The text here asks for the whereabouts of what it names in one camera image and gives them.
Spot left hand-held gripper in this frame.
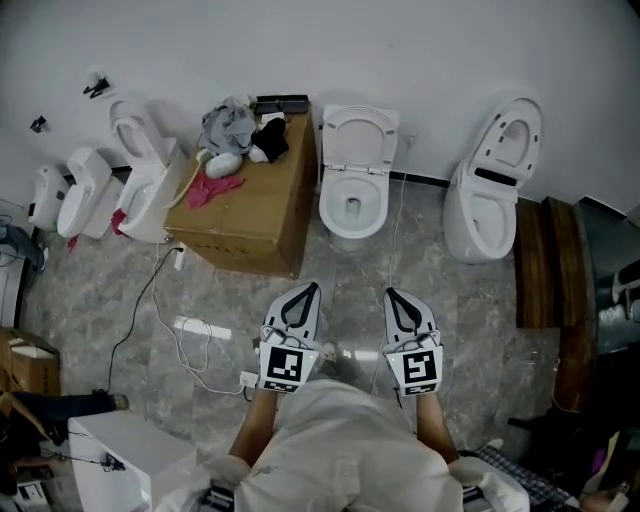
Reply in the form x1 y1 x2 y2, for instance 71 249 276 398
258 282 323 396

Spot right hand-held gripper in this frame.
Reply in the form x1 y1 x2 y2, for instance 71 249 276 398
383 287 446 398

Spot person's left forearm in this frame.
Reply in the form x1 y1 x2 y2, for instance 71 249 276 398
228 387 287 472

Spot person's right forearm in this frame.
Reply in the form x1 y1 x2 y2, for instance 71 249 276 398
412 392 462 465

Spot white toilet with square tank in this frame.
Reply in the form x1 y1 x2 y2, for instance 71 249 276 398
317 103 401 254

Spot white toilet with oval lid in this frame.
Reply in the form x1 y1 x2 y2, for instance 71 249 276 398
443 97 545 265

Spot white toilet with raised lid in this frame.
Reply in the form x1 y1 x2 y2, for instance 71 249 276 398
110 99 189 245

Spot white toilet with closed lid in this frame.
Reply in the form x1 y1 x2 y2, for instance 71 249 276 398
56 146 126 240

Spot person's grey trousers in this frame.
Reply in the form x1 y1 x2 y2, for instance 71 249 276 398
312 349 367 387

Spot large cardboard box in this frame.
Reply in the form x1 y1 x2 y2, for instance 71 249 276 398
164 112 319 280

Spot person's white shirt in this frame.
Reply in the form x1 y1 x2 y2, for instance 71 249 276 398
164 378 531 512

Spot brown wooden boards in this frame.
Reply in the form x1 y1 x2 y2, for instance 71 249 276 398
514 196 596 330

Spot pink cloth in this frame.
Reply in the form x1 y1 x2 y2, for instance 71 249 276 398
187 172 247 211

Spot white cloth bundle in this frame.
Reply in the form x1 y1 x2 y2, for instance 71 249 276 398
204 152 246 180

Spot brown wooden plank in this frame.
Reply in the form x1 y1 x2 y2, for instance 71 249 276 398
553 319 599 414

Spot black garment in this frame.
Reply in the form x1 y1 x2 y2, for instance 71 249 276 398
249 117 291 164

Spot checkered cloth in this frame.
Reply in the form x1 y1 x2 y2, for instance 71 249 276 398
469 444 574 509

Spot grey clothing pile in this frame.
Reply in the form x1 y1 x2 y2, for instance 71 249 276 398
199 94 259 159

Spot white cabinet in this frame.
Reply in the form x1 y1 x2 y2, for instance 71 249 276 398
67 413 199 512

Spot black metal tray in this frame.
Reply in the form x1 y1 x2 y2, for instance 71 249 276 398
254 94 311 117

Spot black cluttered rack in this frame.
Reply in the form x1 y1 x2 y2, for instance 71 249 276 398
507 404 640 501

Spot small cardboard box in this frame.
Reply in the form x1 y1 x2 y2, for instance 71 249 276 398
0 327 62 397

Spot white floor cable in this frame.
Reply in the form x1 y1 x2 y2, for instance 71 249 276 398
149 259 261 396

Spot black floor cable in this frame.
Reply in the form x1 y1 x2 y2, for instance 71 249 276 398
92 243 185 401

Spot beige hose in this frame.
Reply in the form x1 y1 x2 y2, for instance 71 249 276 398
172 149 207 209

